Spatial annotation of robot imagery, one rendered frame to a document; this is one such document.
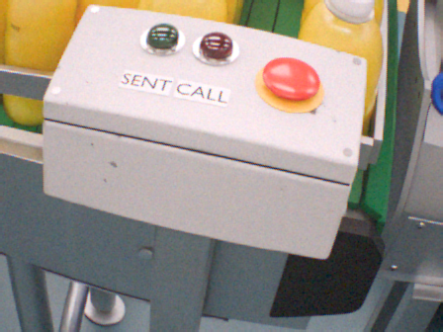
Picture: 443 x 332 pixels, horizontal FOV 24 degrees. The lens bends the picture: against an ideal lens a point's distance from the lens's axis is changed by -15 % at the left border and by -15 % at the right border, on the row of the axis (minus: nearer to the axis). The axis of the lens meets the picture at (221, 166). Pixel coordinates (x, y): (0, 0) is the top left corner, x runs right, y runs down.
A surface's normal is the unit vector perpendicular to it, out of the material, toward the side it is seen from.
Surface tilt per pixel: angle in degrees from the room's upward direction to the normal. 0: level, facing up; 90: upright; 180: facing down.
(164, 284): 90
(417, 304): 90
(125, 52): 0
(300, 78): 0
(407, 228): 110
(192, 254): 90
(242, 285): 90
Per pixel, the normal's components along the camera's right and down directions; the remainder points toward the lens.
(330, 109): 0.11, -0.64
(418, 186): -0.15, 0.48
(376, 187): 0.58, -0.45
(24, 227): -0.19, 0.74
